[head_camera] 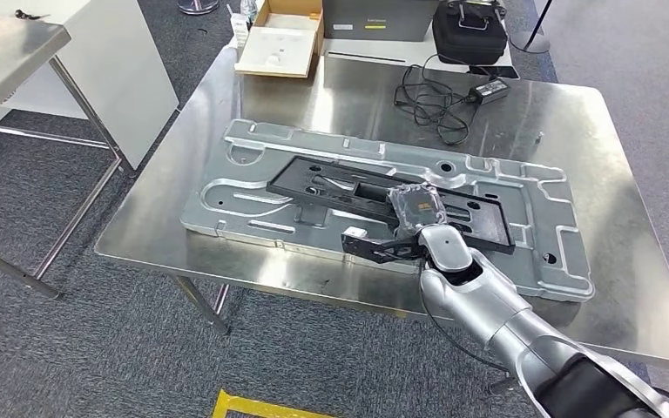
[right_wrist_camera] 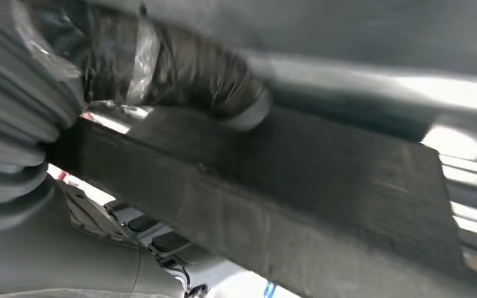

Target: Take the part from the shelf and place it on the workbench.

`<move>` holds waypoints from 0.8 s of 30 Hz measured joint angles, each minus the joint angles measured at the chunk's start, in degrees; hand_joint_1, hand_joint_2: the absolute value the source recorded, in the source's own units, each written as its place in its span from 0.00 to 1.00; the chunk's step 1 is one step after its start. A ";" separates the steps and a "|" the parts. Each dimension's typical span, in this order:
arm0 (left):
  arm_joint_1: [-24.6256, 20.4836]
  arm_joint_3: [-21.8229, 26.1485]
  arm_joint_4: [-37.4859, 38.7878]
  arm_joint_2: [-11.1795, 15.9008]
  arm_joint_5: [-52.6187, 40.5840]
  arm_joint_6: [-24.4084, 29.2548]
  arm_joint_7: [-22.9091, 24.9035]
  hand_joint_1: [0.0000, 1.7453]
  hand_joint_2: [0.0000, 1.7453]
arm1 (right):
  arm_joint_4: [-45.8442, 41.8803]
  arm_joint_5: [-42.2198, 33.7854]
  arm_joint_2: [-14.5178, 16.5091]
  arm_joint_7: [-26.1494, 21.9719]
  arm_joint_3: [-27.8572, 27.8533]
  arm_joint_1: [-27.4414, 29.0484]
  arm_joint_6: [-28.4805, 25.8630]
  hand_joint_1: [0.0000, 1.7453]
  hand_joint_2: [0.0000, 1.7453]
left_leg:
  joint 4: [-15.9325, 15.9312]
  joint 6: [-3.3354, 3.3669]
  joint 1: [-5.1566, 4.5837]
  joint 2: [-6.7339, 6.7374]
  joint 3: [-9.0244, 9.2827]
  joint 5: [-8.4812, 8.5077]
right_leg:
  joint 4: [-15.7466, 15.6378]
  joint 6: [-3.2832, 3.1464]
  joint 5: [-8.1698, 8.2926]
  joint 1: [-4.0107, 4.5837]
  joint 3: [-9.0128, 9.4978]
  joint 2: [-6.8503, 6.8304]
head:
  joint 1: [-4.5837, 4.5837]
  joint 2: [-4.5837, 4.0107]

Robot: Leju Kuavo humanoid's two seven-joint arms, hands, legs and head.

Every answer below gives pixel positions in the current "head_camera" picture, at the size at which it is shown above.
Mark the clear plastic bottle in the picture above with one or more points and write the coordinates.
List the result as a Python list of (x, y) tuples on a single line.
[(248, 10)]

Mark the small white box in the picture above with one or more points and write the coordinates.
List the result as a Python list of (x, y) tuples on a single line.
[(240, 32)]

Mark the steel frame table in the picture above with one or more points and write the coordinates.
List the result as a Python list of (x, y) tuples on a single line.
[(11, 57)]

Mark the white foam insert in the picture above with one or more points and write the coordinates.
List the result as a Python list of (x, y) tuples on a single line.
[(277, 52)]

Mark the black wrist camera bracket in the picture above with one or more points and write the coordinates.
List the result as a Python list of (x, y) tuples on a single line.
[(369, 249)]

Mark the black plastic panel part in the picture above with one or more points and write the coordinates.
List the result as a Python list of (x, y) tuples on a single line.
[(288, 184)]

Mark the black power adapter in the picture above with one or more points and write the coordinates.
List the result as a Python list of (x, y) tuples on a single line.
[(491, 90)]

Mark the small black tool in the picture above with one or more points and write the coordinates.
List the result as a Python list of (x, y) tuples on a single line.
[(31, 14)]

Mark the open cardboard box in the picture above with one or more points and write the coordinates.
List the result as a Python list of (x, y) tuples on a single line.
[(318, 34)]

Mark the white board panel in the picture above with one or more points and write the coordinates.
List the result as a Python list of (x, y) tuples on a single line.
[(127, 69)]

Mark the steel workbench table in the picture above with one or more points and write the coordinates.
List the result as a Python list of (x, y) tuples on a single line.
[(600, 144)]

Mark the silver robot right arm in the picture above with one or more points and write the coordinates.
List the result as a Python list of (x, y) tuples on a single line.
[(484, 294)]

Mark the thin black pole stand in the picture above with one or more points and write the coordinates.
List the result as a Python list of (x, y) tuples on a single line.
[(539, 23)]

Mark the round metal stanchion base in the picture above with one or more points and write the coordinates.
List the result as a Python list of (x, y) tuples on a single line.
[(199, 6)]

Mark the grey flat box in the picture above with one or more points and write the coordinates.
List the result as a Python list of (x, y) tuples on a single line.
[(380, 20)]

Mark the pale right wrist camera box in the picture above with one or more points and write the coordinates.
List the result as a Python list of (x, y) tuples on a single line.
[(355, 232)]

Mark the black carry case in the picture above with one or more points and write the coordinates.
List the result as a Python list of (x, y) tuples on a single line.
[(467, 43)]

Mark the white flat box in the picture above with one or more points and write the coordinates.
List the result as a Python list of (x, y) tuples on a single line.
[(369, 52)]

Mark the stamped silver metal panel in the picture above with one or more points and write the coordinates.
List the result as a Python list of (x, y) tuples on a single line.
[(242, 202)]

